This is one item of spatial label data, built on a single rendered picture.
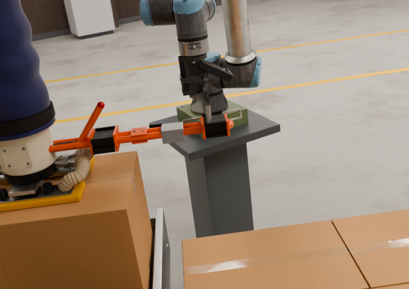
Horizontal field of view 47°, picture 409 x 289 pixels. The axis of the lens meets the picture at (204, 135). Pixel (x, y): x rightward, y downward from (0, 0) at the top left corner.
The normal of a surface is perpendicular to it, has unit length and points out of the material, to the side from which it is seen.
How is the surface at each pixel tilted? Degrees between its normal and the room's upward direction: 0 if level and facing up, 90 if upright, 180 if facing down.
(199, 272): 0
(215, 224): 90
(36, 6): 90
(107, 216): 90
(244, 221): 90
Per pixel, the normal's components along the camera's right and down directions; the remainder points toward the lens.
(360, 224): -0.11, -0.91
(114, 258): 0.06, 0.39
